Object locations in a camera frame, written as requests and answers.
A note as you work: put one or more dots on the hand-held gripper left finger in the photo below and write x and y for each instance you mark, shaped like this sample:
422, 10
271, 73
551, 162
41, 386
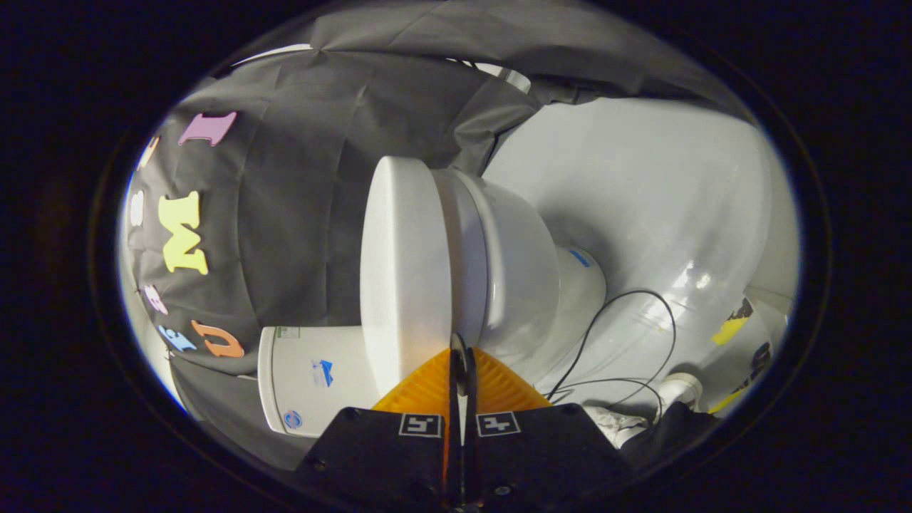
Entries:
377, 456

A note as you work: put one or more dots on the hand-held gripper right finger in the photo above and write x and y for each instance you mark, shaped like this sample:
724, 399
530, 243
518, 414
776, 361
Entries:
548, 456

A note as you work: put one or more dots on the white toilet lid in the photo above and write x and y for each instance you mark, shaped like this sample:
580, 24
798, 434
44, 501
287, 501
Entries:
402, 271

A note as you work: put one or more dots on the white ceramic toilet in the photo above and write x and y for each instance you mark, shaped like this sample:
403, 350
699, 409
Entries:
527, 285

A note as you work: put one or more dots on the white shoe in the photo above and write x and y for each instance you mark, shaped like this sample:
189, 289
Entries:
616, 425

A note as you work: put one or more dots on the person's dark trouser leg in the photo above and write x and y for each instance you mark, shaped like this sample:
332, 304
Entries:
670, 431

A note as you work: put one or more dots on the yellow black floor sticker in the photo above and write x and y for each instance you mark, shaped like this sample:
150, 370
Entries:
748, 377
732, 328

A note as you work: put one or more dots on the black backdrop cloth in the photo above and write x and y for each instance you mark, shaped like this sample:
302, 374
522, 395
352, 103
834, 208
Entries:
299, 178

